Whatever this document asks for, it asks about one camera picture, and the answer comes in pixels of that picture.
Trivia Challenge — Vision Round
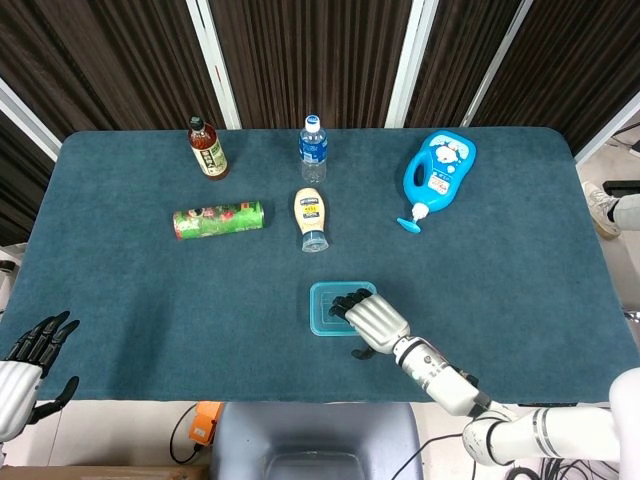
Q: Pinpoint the white partition post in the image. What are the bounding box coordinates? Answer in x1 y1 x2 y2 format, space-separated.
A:
458 0 535 127
384 0 441 129
0 78 62 162
185 0 243 130
573 92 640 166

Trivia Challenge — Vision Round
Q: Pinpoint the teal container lid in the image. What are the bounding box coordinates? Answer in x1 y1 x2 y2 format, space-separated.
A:
308 280 378 338

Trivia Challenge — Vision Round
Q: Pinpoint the black bar object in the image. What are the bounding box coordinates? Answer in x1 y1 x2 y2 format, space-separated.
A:
602 179 640 199

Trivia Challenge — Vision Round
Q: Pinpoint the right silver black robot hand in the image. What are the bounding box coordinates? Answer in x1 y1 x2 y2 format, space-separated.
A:
328 287 411 361

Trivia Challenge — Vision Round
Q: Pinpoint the black cable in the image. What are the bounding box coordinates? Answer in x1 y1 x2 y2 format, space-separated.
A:
168 403 204 464
392 432 469 480

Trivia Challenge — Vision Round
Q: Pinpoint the teal tablecloth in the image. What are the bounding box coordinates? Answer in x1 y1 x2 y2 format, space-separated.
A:
0 127 640 404

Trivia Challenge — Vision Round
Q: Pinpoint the orange box device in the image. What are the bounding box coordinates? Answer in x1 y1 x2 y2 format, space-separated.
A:
188 399 224 445

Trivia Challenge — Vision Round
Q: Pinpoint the blue detergent bottle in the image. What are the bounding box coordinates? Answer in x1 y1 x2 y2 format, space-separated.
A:
396 129 478 235

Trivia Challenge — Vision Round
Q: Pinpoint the brown partition panel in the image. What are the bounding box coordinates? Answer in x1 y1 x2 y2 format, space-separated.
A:
0 0 226 151
209 0 416 130
0 109 56 247
404 0 526 129
472 0 640 156

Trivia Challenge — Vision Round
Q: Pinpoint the grey trouser leg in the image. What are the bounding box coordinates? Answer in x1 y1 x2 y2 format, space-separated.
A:
612 193 640 234

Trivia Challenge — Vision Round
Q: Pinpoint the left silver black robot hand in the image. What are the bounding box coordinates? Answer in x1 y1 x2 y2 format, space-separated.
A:
0 310 81 442

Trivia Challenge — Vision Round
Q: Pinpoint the clear water bottle blue label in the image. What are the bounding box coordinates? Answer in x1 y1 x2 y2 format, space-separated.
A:
298 114 330 184

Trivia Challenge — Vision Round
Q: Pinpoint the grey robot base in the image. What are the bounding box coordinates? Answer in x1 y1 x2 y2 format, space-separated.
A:
209 401 425 480

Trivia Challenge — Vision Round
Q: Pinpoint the white sneaker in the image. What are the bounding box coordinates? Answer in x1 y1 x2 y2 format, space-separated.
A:
581 181 621 239

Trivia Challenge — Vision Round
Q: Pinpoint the mayonnaise squeeze bottle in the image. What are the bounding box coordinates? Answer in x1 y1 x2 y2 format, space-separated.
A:
293 187 331 254

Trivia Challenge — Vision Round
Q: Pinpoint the brown tea bottle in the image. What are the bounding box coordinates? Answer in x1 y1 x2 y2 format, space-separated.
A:
187 115 230 182

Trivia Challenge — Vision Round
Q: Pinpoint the green chips can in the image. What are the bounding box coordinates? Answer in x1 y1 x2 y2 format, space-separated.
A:
172 200 266 242

